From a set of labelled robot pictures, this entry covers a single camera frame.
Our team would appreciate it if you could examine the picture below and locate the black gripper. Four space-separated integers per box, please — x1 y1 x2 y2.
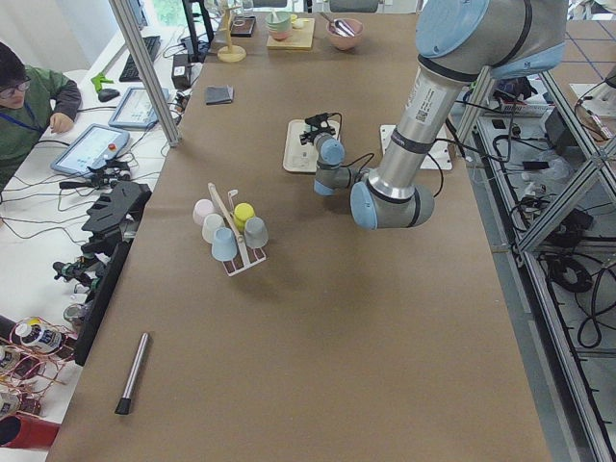
299 113 338 147

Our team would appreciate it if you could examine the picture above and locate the cream rabbit tray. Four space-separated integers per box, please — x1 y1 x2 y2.
282 119 345 173

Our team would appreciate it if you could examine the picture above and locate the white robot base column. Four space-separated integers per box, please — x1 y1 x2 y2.
379 124 452 170

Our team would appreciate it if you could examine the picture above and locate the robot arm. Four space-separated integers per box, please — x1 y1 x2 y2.
300 0 568 230

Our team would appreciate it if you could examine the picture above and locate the yellow cup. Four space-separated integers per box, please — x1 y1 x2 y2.
233 202 255 231

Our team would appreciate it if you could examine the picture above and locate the dark brown small tray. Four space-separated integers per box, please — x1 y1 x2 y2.
230 16 256 38

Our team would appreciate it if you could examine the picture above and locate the grey cup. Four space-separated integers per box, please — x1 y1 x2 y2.
244 217 269 249

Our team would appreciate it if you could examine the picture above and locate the pink cup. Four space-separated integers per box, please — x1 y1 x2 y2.
192 198 216 226

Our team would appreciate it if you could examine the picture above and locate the cream cup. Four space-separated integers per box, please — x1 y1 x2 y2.
201 213 225 244

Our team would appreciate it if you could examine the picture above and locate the blue cup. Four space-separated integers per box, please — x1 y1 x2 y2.
212 227 238 262

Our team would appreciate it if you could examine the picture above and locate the pink bowl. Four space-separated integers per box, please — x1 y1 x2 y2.
326 18 364 51

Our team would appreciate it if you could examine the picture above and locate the bamboo cutting board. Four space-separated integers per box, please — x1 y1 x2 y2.
267 18 315 50

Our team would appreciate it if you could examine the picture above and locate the grey folded cloth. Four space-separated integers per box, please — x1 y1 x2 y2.
205 86 235 105

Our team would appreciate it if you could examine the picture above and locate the wooden mug tree stand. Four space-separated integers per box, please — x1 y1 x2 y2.
218 0 246 63

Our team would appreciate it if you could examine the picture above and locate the black power adapter box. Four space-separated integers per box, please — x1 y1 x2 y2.
171 54 192 90

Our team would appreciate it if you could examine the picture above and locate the blue teach pendant far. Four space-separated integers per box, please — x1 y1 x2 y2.
108 87 158 130

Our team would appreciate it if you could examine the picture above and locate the blue teach pendant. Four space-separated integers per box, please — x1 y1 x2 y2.
50 124 130 176
108 87 158 130

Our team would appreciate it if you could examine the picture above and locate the black keyboard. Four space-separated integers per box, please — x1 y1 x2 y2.
117 35 162 83

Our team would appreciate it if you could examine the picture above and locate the black computer mouse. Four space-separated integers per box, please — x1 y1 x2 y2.
97 89 119 102

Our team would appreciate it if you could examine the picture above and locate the black tool holder rack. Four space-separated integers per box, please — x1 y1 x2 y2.
74 181 152 366

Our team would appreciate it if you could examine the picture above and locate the blue teach pendant near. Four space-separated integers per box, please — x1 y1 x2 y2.
50 124 130 176

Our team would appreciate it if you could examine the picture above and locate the person in green jacket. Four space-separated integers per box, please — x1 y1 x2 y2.
1 43 82 187

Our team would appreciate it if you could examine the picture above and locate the white plastic bottle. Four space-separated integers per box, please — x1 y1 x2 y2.
14 322 63 353

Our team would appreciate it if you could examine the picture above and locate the aluminium frame post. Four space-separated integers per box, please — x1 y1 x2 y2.
109 0 181 148

